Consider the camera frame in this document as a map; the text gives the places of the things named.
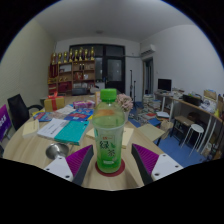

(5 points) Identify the wooden shelf unit with trophies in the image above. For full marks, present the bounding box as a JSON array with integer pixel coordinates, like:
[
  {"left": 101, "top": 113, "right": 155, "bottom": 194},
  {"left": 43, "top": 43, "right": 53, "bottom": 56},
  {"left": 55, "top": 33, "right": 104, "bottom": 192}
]
[{"left": 47, "top": 46, "right": 97, "bottom": 98}]

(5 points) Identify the colourful magazine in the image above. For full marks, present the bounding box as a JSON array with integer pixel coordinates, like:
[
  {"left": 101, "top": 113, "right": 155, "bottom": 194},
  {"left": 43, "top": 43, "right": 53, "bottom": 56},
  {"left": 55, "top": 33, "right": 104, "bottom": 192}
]
[{"left": 32, "top": 111, "right": 56, "bottom": 123}]

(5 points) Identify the pink flower bouquet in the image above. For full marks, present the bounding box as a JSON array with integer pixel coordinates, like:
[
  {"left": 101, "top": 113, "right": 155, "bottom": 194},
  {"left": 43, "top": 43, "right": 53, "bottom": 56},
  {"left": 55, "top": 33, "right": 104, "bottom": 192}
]
[{"left": 115, "top": 93, "right": 135, "bottom": 113}]

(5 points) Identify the blue and red book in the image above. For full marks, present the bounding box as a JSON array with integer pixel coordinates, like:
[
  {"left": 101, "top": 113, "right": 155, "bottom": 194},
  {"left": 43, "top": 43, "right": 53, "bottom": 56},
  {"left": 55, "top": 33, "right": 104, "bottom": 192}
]
[{"left": 63, "top": 107, "right": 95, "bottom": 122}]

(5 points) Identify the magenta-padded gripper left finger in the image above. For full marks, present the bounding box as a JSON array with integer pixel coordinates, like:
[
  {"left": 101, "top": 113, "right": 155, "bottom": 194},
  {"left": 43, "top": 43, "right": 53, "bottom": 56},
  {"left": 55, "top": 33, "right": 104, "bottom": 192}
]
[{"left": 43, "top": 144, "right": 95, "bottom": 187}]

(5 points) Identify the white round stool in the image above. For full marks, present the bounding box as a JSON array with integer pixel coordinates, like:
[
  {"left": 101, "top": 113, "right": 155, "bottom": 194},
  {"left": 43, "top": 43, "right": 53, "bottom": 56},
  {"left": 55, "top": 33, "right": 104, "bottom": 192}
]
[{"left": 180, "top": 123, "right": 205, "bottom": 158}]

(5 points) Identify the white book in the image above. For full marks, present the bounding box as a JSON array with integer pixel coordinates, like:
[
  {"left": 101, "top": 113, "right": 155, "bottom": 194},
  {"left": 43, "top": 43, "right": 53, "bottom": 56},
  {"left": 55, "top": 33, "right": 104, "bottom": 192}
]
[{"left": 36, "top": 117, "right": 70, "bottom": 141}]

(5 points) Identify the white air conditioner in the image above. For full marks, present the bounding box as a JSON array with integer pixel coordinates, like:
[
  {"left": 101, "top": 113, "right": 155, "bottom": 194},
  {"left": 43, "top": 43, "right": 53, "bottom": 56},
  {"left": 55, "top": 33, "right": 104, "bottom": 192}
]
[{"left": 139, "top": 43, "right": 157, "bottom": 57}]

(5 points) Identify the pink box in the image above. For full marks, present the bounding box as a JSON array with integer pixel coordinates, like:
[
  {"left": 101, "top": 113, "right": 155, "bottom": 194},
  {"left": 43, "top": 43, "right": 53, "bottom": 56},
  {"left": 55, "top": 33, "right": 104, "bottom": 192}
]
[{"left": 72, "top": 99, "right": 96, "bottom": 110}]

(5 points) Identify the teal book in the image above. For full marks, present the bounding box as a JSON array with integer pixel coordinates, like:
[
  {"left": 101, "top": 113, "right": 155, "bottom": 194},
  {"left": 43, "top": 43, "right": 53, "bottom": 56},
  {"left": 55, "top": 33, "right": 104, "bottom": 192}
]
[{"left": 53, "top": 119, "right": 91, "bottom": 147}]

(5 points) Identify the black computer monitor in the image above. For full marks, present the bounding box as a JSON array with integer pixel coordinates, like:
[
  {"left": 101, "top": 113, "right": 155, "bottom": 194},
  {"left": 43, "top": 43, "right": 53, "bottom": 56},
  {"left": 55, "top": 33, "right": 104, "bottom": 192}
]
[{"left": 157, "top": 78, "right": 173, "bottom": 93}]

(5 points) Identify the long wooden wall desk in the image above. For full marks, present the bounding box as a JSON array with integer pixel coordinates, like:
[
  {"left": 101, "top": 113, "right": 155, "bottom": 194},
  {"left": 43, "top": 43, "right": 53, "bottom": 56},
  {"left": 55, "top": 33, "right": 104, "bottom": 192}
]
[{"left": 154, "top": 90, "right": 224, "bottom": 161}]

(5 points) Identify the brown wooden stool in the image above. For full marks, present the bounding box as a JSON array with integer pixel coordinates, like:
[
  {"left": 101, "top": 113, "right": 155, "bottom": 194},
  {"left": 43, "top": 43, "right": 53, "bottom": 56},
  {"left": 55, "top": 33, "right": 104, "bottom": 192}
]
[{"left": 170, "top": 114, "right": 193, "bottom": 146}]

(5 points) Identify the green tea bottle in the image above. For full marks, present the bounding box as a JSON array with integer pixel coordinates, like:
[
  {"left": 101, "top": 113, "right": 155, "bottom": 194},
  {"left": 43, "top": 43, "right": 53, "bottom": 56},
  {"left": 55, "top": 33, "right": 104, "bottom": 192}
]
[{"left": 91, "top": 88, "right": 127, "bottom": 174}]

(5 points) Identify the beige notebook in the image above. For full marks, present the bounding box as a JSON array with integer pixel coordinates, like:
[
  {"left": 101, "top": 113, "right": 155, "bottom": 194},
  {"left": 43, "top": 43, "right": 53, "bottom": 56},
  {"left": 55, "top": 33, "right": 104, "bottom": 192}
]
[{"left": 21, "top": 118, "right": 41, "bottom": 140}]

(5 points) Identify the silver metal cup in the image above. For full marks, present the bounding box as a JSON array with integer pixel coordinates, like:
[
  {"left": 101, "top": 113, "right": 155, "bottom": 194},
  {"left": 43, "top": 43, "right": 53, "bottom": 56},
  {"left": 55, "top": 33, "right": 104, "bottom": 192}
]
[{"left": 45, "top": 142, "right": 70, "bottom": 161}]

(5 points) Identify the flat round red coaster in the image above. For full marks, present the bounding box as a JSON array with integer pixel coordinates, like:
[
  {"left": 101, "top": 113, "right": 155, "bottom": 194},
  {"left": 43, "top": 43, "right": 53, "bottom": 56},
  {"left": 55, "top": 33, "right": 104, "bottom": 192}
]
[{"left": 94, "top": 158, "right": 127, "bottom": 178}]

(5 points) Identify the black office chair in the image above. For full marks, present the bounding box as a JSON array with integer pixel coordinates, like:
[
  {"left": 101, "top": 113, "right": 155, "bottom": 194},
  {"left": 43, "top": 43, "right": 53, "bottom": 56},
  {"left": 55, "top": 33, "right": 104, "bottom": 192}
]
[{"left": 6, "top": 93, "right": 45, "bottom": 132}]

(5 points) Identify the black framed glass door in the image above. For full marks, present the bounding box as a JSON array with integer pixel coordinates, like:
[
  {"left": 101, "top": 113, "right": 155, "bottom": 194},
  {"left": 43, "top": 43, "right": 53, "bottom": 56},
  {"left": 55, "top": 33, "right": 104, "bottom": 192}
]
[{"left": 68, "top": 43, "right": 127, "bottom": 95}]

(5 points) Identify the black tripod stand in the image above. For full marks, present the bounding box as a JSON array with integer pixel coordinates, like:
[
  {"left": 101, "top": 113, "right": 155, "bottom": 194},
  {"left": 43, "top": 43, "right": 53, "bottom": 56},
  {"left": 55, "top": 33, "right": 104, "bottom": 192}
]
[{"left": 128, "top": 69, "right": 138, "bottom": 103}]

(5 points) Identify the yellow gift box red ribbon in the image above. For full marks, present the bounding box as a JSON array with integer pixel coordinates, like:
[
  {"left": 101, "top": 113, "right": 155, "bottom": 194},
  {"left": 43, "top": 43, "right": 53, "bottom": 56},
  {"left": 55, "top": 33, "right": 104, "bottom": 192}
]
[{"left": 43, "top": 92, "right": 66, "bottom": 113}]

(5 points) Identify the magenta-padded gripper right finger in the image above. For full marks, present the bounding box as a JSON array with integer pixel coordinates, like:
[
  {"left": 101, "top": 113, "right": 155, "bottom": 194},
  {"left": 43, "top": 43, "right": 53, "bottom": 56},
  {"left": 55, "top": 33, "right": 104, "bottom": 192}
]
[{"left": 130, "top": 143, "right": 184, "bottom": 186}]

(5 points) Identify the stack of books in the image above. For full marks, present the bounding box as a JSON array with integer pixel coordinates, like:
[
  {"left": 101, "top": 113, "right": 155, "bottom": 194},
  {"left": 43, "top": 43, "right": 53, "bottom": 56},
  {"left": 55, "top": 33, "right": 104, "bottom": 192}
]
[{"left": 142, "top": 94, "right": 162, "bottom": 115}]

